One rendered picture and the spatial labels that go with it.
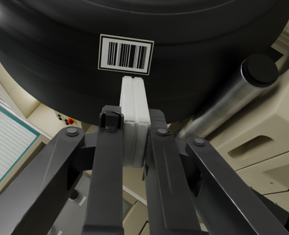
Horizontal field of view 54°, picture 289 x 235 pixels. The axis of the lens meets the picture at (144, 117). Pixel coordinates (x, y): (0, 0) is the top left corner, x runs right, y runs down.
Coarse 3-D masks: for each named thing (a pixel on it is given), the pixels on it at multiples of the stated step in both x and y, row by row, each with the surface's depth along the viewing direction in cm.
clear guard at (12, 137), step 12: (0, 108) 93; (0, 120) 92; (12, 120) 93; (0, 132) 91; (12, 132) 91; (24, 132) 92; (36, 132) 92; (0, 144) 90; (12, 144) 90; (24, 144) 91; (0, 156) 88; (12, 156) 89; (0, 168) 87; (0, 180) 85
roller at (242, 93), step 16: (256, 64) 34; (272, 64) 34; (240, 80) 35; (256, 80) 33; (272, 80) 33; (224, 96) 39; (240, 96) 37; (256, 96) 37; (208, 112) 45; (224, 112) 42; (192, 128) 53; (208, 128) 49
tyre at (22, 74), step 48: (0, 0) 32; (48, 0) 31; (96, 0) 32; (144, 0) 32; (192, 0) 33; (240, 0) 35; (288, 0) 39; (0, 48) 38; (48, 48) 33; (96, 48) 32; (192, 48) 33; (240, 48) 36; (48, 96) 44; (96, 96) 38; (192, 96) 41
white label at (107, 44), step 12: (108, 36) 31; (108, 48) 32; (120, 48) 32; (132, 48) 32; (144, 48) 32; (108, 60) 32; (120, 60) 32; (132, 60) 32; (144, 60) 32; (132, 72) 33; (144, 72) 33
